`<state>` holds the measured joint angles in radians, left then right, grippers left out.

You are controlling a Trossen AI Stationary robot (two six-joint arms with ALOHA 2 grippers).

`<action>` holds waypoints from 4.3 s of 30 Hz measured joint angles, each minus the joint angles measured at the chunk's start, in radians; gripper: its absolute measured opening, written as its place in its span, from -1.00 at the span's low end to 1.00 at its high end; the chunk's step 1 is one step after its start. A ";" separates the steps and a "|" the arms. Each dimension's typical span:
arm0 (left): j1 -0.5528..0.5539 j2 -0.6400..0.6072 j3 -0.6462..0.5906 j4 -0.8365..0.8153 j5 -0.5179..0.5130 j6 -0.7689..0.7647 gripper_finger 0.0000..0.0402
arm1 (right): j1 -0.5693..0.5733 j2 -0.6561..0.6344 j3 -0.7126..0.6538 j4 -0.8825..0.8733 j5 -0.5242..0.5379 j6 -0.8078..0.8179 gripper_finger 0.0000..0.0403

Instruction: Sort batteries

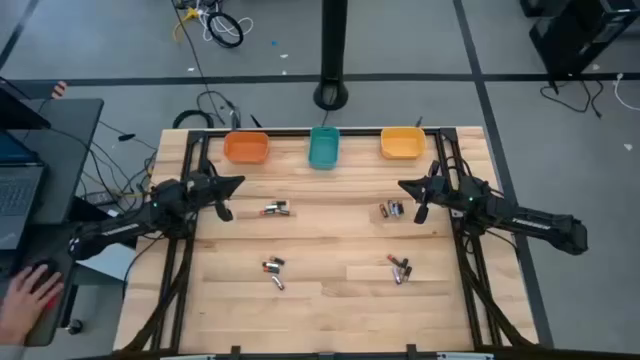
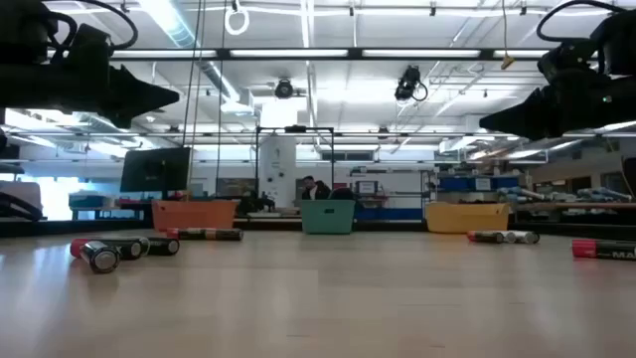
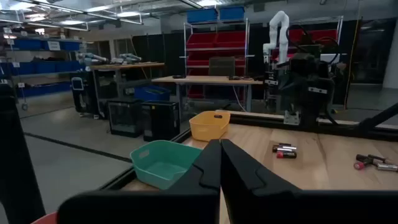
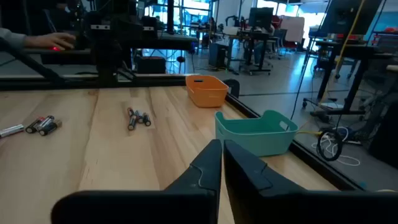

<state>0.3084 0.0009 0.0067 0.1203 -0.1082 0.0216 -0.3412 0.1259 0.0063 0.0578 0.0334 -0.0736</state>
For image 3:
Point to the black upright post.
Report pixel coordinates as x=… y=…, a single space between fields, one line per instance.
x=18 y=155

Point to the metal rack with red bins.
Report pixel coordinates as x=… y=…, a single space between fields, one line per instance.
x=323 y=34
x=217 y=40

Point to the red and black battery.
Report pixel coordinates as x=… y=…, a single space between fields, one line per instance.
x=286 y=155

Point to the black battery red end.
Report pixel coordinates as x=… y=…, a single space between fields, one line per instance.
x=360 y=165

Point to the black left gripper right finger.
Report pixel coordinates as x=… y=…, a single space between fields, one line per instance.
x=264 y=205

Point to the blue storage bin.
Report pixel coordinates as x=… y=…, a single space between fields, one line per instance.
x=231 y=13
x=202 y=15

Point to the wooden table grey legs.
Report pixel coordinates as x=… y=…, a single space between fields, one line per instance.
x=211 y=80

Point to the shelf with blue bins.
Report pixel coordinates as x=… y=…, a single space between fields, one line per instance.
x=46 y=67

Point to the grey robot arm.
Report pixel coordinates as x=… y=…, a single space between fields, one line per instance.
x=93 y=57
x=130 y=57

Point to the dark office chair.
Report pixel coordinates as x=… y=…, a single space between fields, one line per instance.
x=221 y=66

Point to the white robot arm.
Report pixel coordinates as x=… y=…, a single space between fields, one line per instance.
x=281 y=31

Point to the grey metal mounting bracket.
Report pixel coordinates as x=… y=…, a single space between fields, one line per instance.
x=291 y=118

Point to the yellow plastic bin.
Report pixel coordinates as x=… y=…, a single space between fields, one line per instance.
x=208 y=127

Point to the black computer tower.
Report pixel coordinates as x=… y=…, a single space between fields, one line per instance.
x=124 y=118
x=160 y=121

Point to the black aluminium rig frame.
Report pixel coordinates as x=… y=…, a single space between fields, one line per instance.
x=342 y=130

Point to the teal plastic bin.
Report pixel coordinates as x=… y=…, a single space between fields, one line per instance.
x=161 y=168

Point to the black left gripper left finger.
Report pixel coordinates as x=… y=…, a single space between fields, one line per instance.
x=199 y=202

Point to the blue plastic crate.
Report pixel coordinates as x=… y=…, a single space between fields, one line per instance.
x=152 y=93

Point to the black machine white panel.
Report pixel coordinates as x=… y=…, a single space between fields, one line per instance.
x=85 y=93

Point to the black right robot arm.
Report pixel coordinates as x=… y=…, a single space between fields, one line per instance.
x=306 y=81

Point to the wooden workbench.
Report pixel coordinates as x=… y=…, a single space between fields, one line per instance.
x=124 y=66

